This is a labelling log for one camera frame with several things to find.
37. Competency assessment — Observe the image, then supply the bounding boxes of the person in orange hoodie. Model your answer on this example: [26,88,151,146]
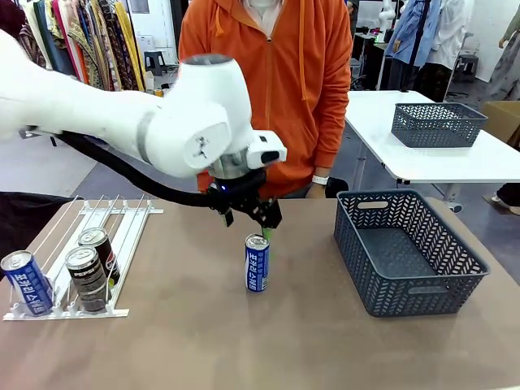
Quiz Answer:
[178,0,353,200]

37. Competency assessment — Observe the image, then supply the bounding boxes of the person's left forearm orange sleeve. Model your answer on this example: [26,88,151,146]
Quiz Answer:
[314,105,352,180]

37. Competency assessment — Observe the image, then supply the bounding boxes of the dark grey plastic basket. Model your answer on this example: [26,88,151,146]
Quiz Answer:
[333,189,492,318]
[391,102,488,149]

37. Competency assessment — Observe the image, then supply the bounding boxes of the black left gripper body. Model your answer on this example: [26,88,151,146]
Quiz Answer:
[206,168,269,216]

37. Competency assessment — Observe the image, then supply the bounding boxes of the black Pepsi can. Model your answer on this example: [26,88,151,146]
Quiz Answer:
[77,227,122,288]
[64,245,110,314]

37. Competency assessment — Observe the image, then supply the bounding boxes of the white folding table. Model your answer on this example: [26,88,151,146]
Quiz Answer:
[344,89,520,202]

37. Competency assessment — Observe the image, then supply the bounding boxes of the black plastic stool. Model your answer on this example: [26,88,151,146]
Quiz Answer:
[144,50,168,76]
[453,54,481,83]

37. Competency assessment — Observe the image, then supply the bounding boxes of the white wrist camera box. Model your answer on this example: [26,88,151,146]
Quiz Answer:
[243,129,288,170]

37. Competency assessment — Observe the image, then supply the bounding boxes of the black corrugated cable conduit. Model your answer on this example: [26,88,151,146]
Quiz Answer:
[24,128,216,210]

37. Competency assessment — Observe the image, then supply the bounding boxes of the black fabric cover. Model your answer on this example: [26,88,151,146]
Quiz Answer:
[0,190,79,281]

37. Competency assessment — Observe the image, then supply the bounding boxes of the white garment on mannequin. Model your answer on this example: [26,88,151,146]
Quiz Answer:
[426,0,469,71]

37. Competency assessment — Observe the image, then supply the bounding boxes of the blue shirt on mannequin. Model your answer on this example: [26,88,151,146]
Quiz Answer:
[384,0,442,68]

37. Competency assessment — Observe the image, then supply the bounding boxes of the hanging patterned garments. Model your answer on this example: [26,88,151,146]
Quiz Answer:
[19,0,147,93]

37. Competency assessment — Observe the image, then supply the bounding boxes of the blue white drink can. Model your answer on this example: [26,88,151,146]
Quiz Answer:
[245,233,271,293]
[0,250,54,317]

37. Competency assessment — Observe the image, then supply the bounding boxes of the black stand pole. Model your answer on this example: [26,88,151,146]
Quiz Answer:
[400,0,432,93]

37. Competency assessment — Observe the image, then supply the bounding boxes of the brown cardboard box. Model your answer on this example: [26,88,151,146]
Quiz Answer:
[481,100,520,152]

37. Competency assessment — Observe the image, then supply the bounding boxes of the white clear can dispenser rack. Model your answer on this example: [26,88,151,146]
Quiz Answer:
[2,194,165,322]

